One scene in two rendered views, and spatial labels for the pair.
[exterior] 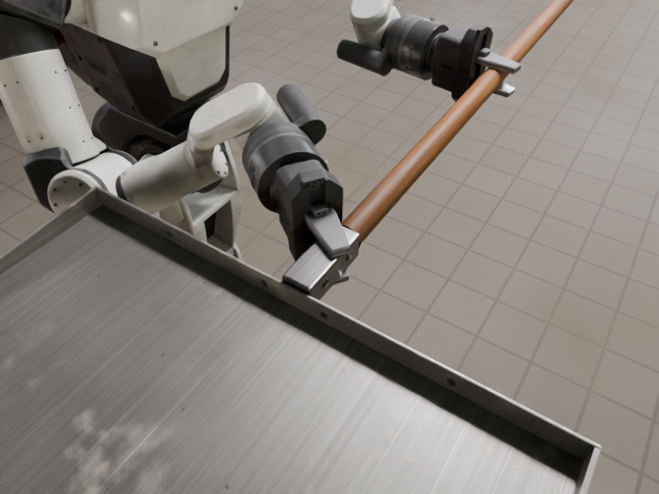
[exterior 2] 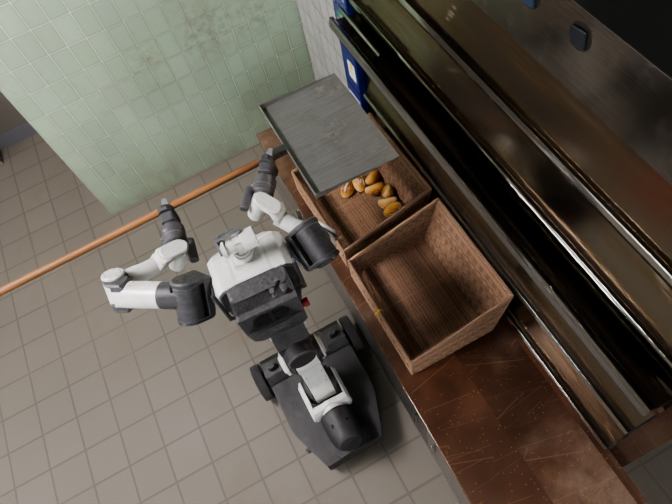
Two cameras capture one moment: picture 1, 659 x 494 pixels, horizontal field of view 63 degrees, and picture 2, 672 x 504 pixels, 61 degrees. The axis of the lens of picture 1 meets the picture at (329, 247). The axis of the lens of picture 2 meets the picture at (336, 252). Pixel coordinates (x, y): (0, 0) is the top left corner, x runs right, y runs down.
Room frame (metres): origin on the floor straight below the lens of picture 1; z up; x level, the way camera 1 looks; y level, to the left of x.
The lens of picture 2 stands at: (1.38, 1.16, 2.92)
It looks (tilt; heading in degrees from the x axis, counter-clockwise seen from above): 59 degrees down; 224
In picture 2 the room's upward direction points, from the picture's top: 17 degrees counter-clockwise
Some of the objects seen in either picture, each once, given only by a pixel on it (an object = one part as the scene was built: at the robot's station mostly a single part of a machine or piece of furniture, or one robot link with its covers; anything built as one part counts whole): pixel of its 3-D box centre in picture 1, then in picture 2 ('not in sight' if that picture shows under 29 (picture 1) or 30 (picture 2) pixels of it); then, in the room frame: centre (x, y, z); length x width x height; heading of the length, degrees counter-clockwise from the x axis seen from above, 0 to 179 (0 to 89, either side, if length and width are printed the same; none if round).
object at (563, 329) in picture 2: not in sight; (481, 214); (0.19, 0.80, 1.02); 1.79 x 0.11 x 0.19; 56
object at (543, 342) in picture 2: not in sight; (476, 247); (0.19, 0.80, 0.76); 1.79 x 0.11 x 0.19; 56
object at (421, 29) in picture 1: (445, 56); (171, 225); (0.82, -0.18, 1.22); 0.12 x 0.10 x 0.13; 49
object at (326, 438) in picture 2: not in sight; (324, 392); (0.93, 0.36, 0.19); 0.64 x 0.52 x 0.33; 57
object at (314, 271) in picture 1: (322, 265); (275, 153); (0.36, 0.01, 1.22); 0.09 x 0.04 x 0.03; 147
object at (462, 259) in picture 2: not in sight; (425, 284); (0.42, 0.67, 0.72); 0.56 x 0.49 x 0.28; 56
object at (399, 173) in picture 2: not in sight; (359, 188); (0.09, 0.17, 0.72); 0.56 x 0.49 x 0.28; 58
